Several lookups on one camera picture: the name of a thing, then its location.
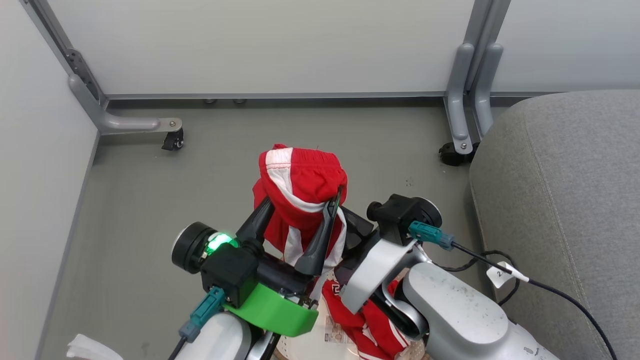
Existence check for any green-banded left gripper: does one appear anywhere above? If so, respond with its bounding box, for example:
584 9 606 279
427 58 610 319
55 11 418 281
171 197 321 338

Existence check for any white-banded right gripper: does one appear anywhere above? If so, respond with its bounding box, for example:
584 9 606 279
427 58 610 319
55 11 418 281
294 187 419 315

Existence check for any red white striped garment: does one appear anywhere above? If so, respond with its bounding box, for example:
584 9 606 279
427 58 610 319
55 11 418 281
252 144 412 360

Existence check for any white perforated laundry basket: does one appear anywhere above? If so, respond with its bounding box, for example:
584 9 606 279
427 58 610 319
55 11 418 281
272 280 432 360

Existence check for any printed barcode sticker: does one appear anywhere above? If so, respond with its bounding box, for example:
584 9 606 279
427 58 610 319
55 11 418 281
324 314 359 347

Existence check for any small black caster wheel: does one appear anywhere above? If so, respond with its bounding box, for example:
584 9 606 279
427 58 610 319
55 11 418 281
161 128 185 152

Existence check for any large black caster wheel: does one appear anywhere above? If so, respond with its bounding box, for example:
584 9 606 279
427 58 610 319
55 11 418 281
438 141 482 167

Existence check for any grey curved partition leg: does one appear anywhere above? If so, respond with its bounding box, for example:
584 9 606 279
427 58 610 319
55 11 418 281
20 0 184 137

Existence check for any grey upright partition leg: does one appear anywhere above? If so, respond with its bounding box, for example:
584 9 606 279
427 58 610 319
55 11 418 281
472 42 504 138
444 43 475 155

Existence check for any white crumpled fabric piece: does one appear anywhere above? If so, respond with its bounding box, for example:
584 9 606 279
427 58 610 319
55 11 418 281
66 333 124 360

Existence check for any grey fabric sofa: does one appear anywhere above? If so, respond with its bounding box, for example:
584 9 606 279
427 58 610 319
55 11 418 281
468 90 640 360

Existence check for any black cable teal plug left arm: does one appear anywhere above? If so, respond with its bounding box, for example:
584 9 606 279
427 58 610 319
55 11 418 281
167 286 227 360

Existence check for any white cable tag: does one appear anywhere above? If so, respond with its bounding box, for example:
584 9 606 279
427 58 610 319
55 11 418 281
486 261 530 289

